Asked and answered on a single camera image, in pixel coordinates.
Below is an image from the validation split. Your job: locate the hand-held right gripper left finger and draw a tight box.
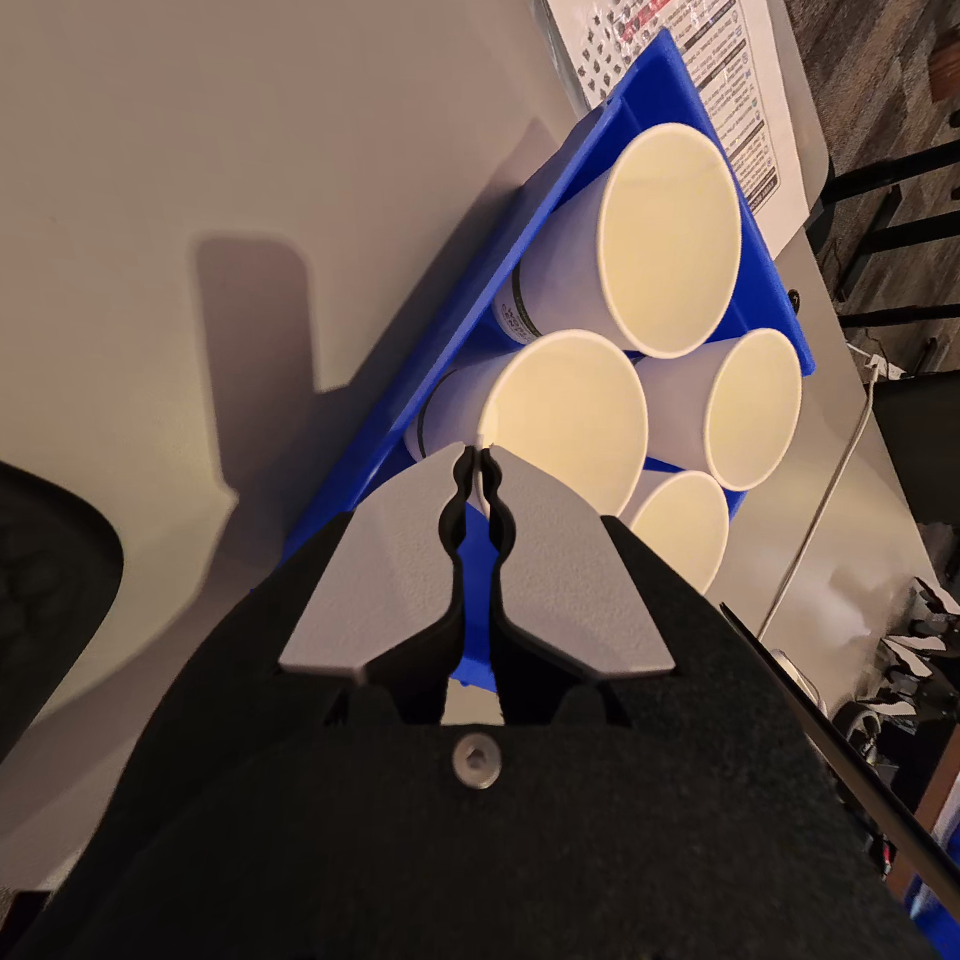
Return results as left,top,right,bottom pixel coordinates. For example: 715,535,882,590
277,441,477,725

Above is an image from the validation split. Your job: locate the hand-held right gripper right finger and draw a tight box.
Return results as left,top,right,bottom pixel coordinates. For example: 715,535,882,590
478,444,678,723

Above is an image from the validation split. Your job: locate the white paper cup green stripe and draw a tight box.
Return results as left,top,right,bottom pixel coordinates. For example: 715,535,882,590
633,327,804,492
405,330,650,520
491,122,744,360
622,470,731,595

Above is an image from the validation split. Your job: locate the blue plastic bin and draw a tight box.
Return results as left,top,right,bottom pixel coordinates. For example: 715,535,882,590
281,28,817,689
906,831,960,921

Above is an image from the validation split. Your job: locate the black quilted wrist pad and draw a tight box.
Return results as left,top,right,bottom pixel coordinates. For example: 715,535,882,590
0,459,126,745

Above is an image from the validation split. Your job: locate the idle black hand-held gripper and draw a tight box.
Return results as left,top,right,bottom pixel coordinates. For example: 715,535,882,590
876,633,952,723
909,576,960,639

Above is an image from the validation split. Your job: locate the black high-back chair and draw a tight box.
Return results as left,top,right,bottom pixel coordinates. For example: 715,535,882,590
872,369,960,543

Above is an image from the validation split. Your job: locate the black framed board stand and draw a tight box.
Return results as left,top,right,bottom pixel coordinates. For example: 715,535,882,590
806,141,960,333

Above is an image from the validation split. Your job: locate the printed sheet in plastic sleeve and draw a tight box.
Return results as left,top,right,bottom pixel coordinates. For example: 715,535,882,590
543,0,816,260

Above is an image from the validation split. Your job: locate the white cable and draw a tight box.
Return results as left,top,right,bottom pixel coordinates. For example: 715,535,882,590
756,358,891,640

